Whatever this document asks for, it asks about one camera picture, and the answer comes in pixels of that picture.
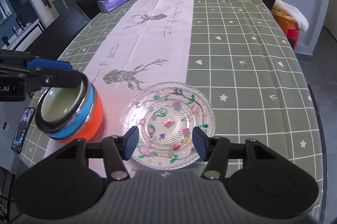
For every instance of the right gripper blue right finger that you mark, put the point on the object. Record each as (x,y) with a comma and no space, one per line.
(214,151)

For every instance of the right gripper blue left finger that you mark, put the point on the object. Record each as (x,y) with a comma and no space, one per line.
(116,150)

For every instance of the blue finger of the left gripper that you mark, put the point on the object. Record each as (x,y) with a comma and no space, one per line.
(36,79)
(45,63)

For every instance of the orange steel bowl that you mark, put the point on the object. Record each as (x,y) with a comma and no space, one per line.
(90,125)

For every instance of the green ceramic bowl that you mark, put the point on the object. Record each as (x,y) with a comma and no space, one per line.
(57,103)

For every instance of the clear glass plate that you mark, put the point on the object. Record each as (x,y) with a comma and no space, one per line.
(168,123)

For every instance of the blue steel bowl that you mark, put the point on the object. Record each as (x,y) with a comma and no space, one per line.
(65,127)

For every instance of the black chair near left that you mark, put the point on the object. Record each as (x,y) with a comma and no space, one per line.
(58,35)

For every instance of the white cabinet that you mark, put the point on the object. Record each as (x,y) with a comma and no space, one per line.
(26,37)

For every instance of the smartphone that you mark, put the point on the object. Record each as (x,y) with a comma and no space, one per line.
(22,129)

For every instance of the black chair far left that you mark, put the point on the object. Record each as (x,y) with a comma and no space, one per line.
(89,7)

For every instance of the green checked tablecloth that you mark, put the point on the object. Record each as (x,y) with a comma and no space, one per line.
(248,84)

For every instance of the red orange stool stack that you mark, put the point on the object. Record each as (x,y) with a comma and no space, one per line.
(288,25)

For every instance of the white cloth on stool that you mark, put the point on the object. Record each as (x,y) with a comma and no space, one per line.
(293,12)

